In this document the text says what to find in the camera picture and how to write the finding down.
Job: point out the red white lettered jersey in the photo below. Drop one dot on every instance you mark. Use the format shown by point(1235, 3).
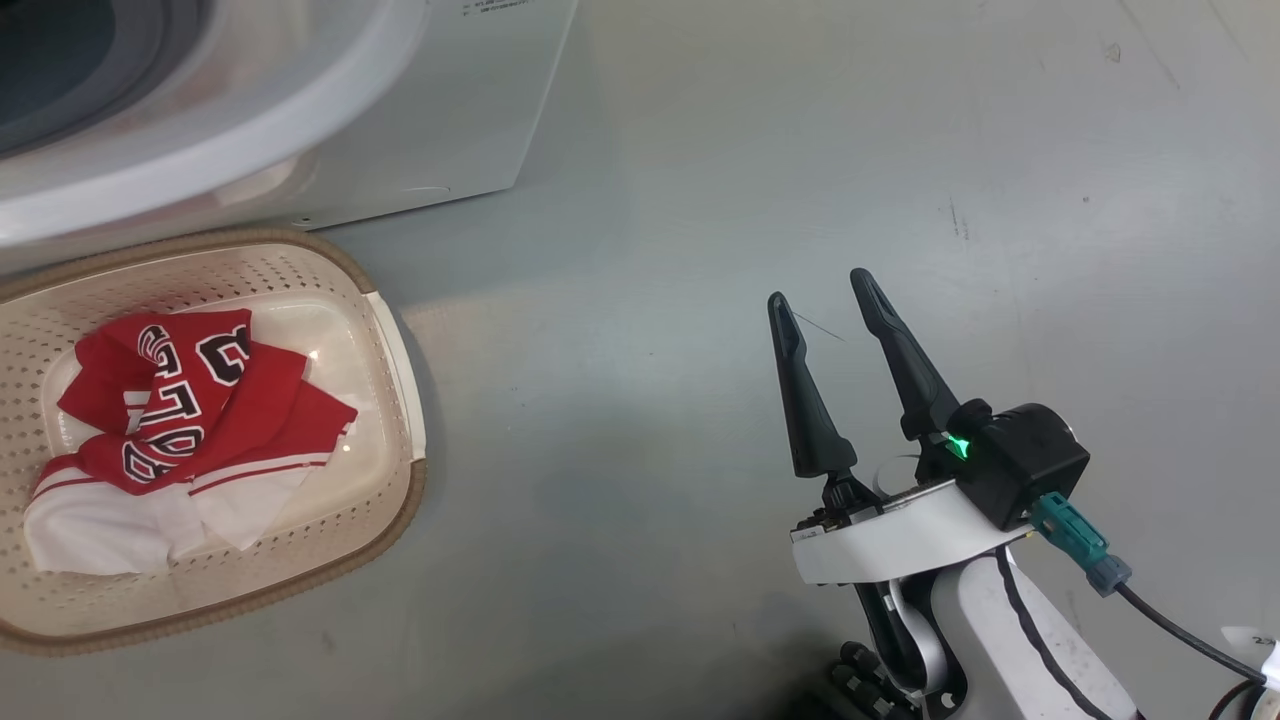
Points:
point(230, 420)

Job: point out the cream perforated laundry basket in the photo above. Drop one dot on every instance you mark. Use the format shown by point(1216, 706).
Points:
point(380, 420)

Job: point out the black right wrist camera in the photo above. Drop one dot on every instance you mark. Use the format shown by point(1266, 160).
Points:
point(1030, 460)

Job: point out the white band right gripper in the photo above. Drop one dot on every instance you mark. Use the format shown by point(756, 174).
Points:
point(900, 545)

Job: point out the white washing machine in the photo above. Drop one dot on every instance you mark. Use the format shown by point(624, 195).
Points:
point(430, 120)

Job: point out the black text warning label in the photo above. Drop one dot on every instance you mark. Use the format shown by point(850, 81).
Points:
point(495, 6)

